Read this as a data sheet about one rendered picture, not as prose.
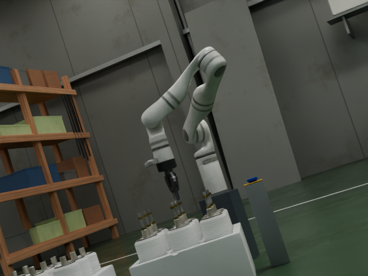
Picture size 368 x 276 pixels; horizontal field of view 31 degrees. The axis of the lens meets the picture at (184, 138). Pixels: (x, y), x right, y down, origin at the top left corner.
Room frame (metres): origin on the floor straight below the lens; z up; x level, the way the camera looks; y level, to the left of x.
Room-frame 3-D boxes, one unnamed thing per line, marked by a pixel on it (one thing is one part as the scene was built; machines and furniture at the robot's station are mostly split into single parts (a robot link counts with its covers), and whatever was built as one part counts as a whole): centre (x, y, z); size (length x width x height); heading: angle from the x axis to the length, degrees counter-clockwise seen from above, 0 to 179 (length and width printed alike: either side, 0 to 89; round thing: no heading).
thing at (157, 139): (2.52, 0.10, 0.62); 0.09 x 0.07 x 0.15; 177
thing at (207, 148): (2.84, -0.06, 0.54); 0.09 x 0.09 x 0.17; 22
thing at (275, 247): (2.45, -0.19, 0.16); 0.07 x 0.07 x 0.31; 86
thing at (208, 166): (2.84, -0.06, 0.39); 0.09 x 0.09 x 0.17; 70
